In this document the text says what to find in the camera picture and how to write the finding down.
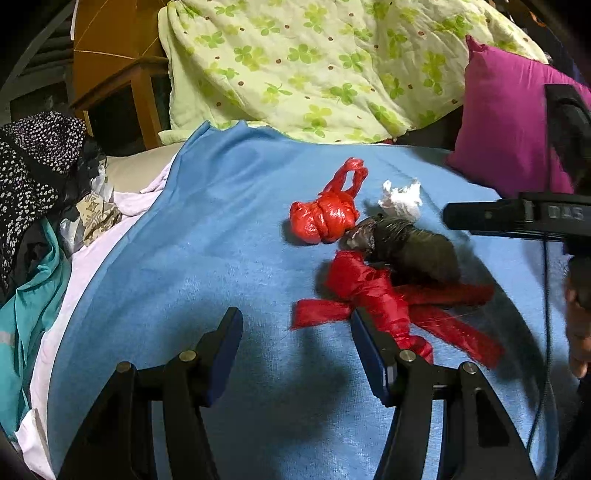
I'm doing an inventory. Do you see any teal jacket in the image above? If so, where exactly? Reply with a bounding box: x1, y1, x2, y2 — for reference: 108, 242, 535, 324
0, 217, 72, 416

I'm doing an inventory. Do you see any knotted red plastic bag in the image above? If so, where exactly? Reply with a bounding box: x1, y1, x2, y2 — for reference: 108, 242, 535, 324
289, 158, 369, 245

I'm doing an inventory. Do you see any person's right hand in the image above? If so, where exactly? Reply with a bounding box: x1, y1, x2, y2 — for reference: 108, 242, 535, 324
564, 295, 591, 379

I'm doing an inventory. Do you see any magenta pillow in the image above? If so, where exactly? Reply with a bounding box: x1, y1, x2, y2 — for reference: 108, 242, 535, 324
445, 34, 587, 199

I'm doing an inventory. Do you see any black white dotted garment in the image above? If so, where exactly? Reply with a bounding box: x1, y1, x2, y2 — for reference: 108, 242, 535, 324
0, 111, 88, 287

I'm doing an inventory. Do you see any green clover quilt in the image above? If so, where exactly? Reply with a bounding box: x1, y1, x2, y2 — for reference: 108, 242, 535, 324
158, 0, 550, 144

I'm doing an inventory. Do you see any dark grey plastic bag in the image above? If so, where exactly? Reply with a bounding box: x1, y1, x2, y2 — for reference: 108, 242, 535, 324
342, 215, 462, 284

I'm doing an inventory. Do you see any blue blanket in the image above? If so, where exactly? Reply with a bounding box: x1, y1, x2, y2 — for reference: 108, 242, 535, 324
46, 120, 583, 480

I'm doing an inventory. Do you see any pale lilac sheet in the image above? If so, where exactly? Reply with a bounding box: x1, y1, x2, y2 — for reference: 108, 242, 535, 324
14, 152, 178, 467

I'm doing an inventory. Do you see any black cable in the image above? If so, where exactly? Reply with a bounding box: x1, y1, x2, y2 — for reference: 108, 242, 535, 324
524, 237, 555, 467

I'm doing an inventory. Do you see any white tissue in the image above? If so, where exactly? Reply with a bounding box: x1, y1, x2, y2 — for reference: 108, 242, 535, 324
378, 180, 423, 219

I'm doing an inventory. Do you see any long red plastic bag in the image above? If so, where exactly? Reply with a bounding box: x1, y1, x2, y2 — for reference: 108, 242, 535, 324
291, 251, 505, 370

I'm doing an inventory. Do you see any beige patterned cloth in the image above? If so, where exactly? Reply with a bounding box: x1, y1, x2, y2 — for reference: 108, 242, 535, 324
76, 191, 122, 247

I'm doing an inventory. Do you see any orange wooden cabinet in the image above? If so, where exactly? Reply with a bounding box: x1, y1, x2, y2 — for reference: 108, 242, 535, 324
71, 0, 174, 151

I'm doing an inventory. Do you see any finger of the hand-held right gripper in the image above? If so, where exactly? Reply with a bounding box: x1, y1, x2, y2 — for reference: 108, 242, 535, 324
442, 199, 525, 237

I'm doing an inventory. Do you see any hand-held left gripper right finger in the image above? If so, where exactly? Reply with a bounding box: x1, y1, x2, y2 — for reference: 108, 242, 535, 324
351, 308, 539, 480

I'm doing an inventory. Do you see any beige pillow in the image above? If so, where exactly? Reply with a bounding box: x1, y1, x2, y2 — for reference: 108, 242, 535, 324
104, 141, 185, 192

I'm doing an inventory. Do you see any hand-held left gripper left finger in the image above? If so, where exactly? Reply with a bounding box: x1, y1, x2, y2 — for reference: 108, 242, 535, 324
58, 307, 244, 480

